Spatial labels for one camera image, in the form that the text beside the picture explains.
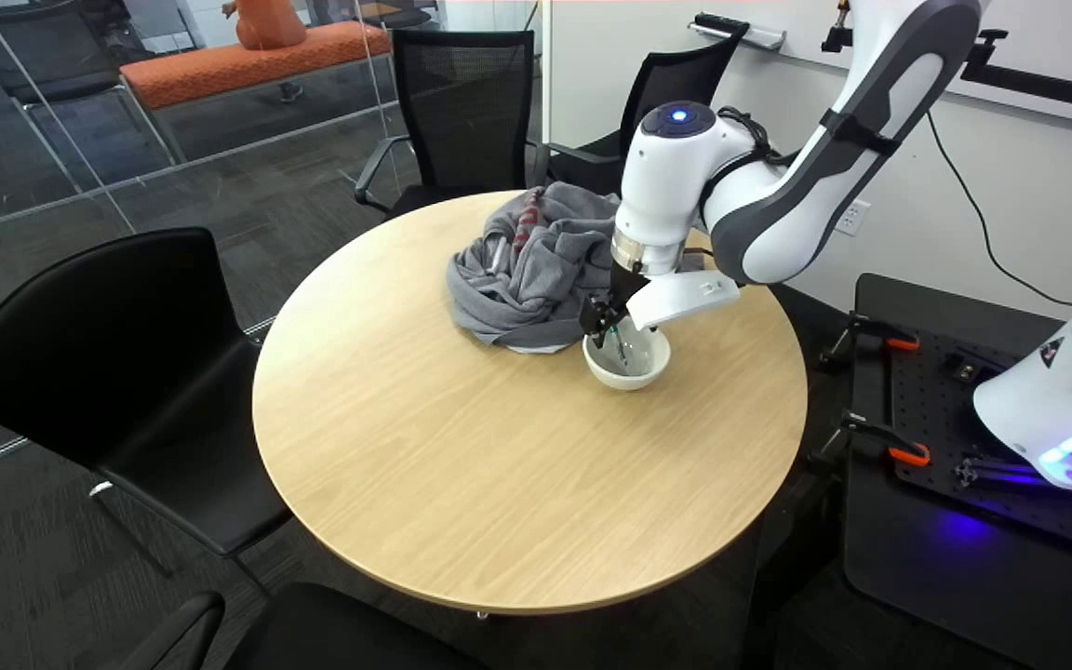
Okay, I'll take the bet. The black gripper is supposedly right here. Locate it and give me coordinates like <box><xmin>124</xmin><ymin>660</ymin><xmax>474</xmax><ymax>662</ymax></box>
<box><xmin>575</xmin><ymin>265</ymin><xmax>655</xmax><ymax>363</ymax></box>

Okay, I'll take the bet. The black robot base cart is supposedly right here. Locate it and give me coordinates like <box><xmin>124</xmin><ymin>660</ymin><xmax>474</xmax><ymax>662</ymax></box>
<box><xmin>840</xmin><ymin>270</ymin><xmax>1072</xmax><ymax>670</ymax></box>

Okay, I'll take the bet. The white ceramic bowl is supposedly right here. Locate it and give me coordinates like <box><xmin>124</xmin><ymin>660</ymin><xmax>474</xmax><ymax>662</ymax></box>
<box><xmin>580</xmin><ymin>322</ymin><xmax>673</xmax><ymax>393</ymax></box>

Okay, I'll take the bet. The grey crumpled cloth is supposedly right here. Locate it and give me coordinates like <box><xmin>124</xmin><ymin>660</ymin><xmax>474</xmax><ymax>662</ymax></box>
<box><xmin>441</xmin><ymin>179</ymin><xmax>630</xmax><ymax>356</ymax></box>

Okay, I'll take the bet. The black mesh-back office chair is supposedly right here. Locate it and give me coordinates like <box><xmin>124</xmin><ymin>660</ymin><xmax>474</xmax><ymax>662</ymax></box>
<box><xmin>543</xmin><ymin>20</ymin><xmax>750</xmax><ymax>207</ymax></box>
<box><xmin>351</xmin><ymin>26</ymin><xmax>541</xmax><ymax>221</ymax></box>

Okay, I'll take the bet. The black chair with armrest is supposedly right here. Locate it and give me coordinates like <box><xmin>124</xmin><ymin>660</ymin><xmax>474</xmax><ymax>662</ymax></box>
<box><xmin>124</xmin><ymin>581</ymin><xmax>491</xmax><ymax>670</ymax></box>

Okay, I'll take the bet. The orange upholstered bench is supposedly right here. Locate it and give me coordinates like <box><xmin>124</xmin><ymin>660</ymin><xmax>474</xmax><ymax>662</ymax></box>
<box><xmin>120</xmin><ymin>20</ymin><xmax>398</xmax><ymax>113</ymax></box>

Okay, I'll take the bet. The orange cushion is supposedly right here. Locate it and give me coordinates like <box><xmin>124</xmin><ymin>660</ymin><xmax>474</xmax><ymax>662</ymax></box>
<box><xmin>221</xmin><ymin>0</ymin><xmax>312</xmax><ymax>57</ymax></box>

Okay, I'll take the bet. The large black solid-back chair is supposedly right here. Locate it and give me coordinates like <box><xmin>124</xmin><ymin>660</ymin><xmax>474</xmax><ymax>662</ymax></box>
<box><xmin>0</xmin><ymin>222</ymin><xmax>296</xmax><ymax>577</ymax></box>

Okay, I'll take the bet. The dark chair behind glass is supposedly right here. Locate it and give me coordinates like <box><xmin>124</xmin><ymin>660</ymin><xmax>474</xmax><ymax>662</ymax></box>
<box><xmin>0</xmin><ymin>0</ymin><xmax>187</xmax><ymax>171</ymax></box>

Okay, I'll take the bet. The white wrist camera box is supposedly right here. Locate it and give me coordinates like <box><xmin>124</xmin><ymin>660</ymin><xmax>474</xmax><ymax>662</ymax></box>
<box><xmin>624</xmin><ymin>268</ymin><xmax>743</xmax><ymax>336</ymax></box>

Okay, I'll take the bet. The black clamp with orange handle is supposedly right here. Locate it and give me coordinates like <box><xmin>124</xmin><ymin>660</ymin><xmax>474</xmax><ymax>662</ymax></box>
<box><xmin>826</xmin><ymin>408</ymin><xmax>938</xmax><ymax>478</ymax></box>
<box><xmin>820</xmin><ymin>311</ymin><xmax>928</xmax><ymax>377</ymax></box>

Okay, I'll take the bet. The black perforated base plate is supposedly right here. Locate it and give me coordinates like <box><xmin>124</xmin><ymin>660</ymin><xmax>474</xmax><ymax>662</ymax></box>
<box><xmin>882</xmin><ymin>330</ymin><xmax>1072</xmax><ymax>571</ymax></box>

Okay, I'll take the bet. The black wall cable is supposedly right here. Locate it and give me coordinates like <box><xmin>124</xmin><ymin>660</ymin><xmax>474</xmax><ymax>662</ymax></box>
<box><xmin>922</xmin><ymin>108</ymin><xmax>1072</xmax><ymax>311</ymax></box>

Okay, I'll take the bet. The black wall-mounted bar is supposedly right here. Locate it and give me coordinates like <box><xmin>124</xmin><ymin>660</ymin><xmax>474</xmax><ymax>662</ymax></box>
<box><xmin>692</xmin><ymin>12</ymin><xmax>1072</xmax><ymax>143</ymax></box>

